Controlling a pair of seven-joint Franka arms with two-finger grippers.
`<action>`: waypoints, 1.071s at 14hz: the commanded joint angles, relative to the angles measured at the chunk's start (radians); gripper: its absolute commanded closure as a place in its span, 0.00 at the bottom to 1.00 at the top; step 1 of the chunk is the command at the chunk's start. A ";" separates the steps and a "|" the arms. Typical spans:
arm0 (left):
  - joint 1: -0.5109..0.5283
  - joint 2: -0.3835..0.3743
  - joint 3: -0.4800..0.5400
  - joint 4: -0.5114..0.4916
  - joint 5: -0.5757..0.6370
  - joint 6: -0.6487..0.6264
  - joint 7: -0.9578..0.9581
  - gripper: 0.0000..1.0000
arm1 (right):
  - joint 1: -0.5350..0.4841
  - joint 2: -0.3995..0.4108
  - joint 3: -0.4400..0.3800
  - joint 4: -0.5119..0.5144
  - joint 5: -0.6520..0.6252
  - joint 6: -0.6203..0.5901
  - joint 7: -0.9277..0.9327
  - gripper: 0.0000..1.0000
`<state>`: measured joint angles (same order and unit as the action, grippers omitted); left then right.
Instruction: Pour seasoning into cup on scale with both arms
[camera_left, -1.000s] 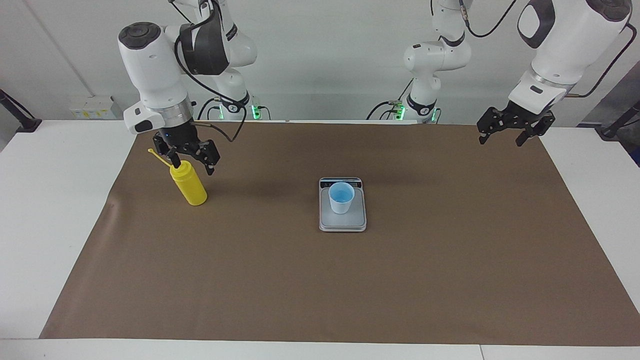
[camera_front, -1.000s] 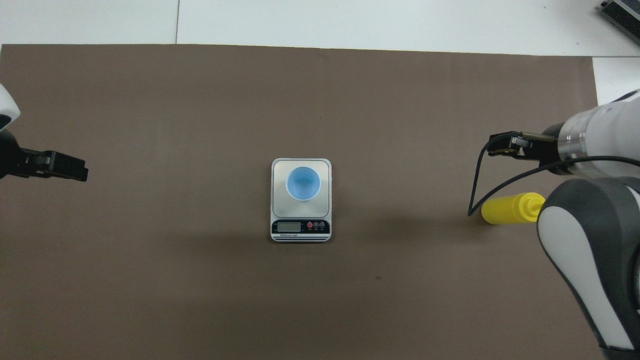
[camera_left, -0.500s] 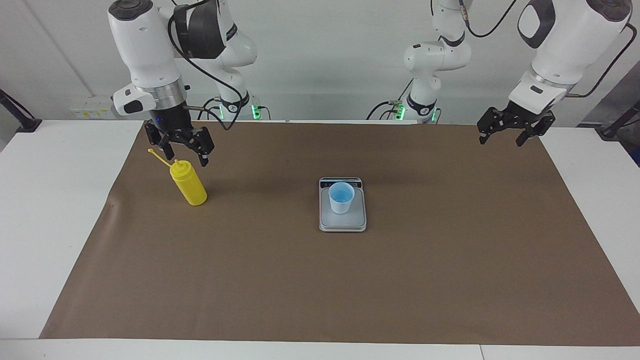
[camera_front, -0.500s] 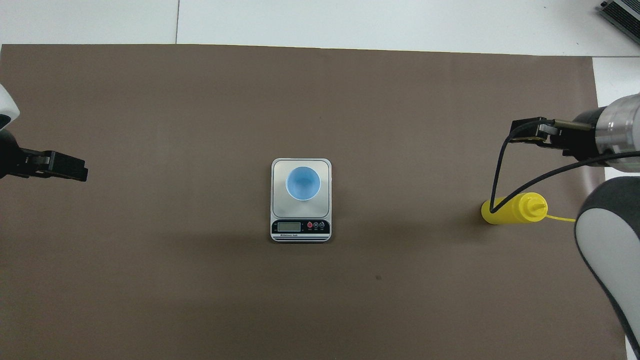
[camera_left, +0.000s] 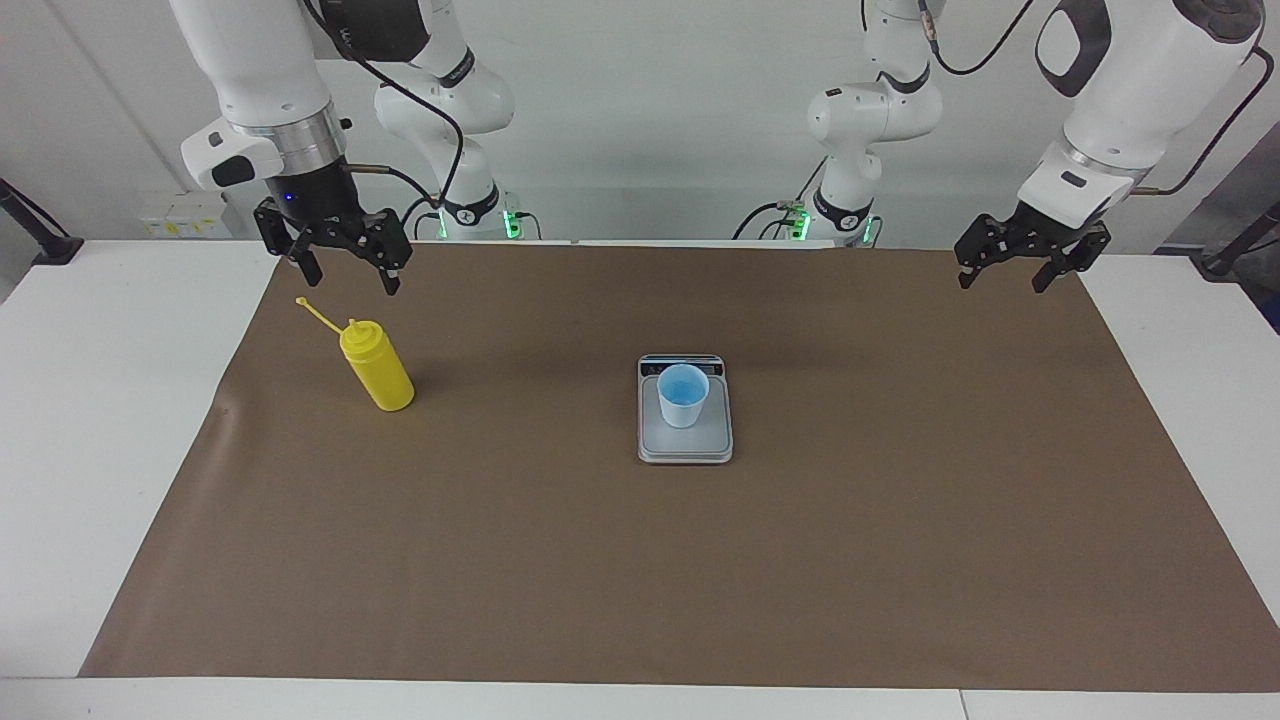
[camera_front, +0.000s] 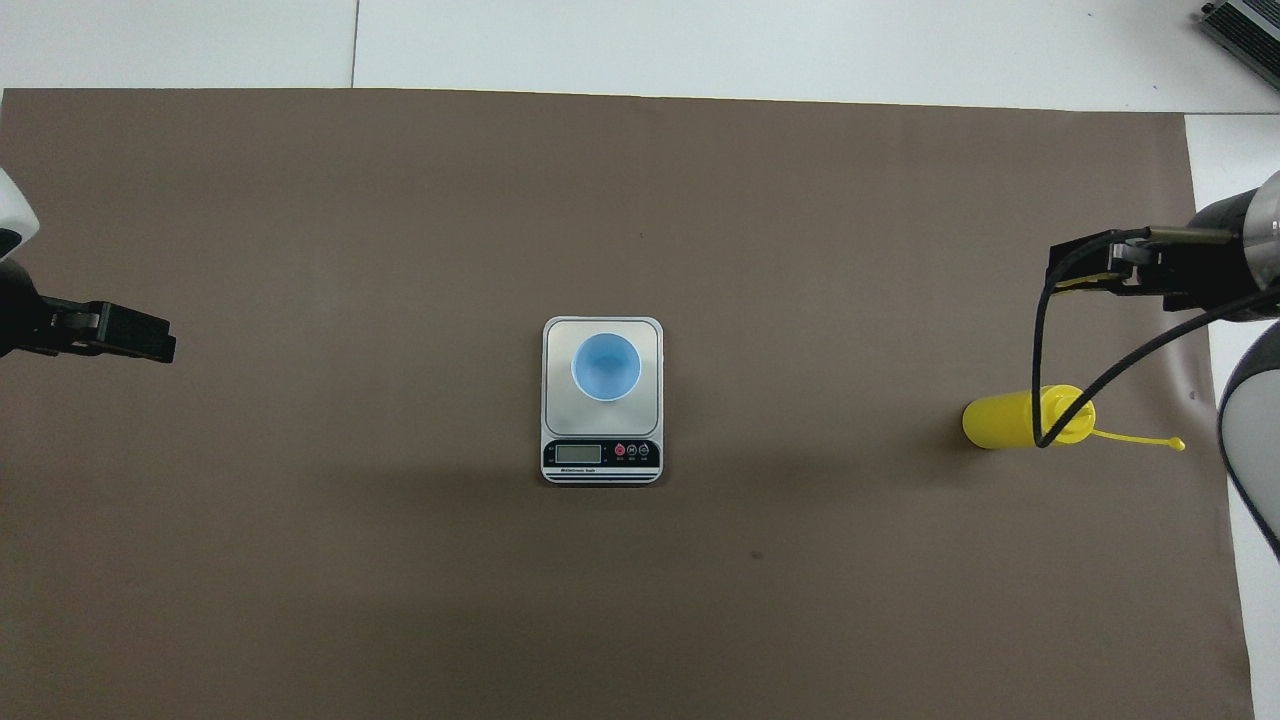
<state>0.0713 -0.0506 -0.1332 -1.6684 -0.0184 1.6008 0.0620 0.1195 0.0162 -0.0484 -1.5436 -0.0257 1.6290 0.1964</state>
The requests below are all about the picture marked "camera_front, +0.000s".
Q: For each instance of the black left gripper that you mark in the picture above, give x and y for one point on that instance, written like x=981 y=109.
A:
x=30 y=322

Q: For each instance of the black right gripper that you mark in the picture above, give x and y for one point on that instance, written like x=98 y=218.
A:
x=1205 y=270

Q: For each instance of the yellow squeeze seasoning bottle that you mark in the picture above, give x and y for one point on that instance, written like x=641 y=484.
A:
x=1000 y=420

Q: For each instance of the light blue plastic cup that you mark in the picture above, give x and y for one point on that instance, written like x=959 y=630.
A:
x=606 y=367

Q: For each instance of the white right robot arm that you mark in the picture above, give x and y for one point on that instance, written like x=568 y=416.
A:
x=1265 y=230

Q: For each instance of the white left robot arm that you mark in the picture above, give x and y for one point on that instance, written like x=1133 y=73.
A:
x=12 y=210

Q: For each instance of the silver digital kitchen scale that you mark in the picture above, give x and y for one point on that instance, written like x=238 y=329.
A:
x=600 y=455

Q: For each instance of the grey ribbed metal device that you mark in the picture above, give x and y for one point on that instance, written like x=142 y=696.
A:
x=1245 y=35

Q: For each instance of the brown table mat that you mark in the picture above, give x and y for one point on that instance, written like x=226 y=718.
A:
x=600 y=600

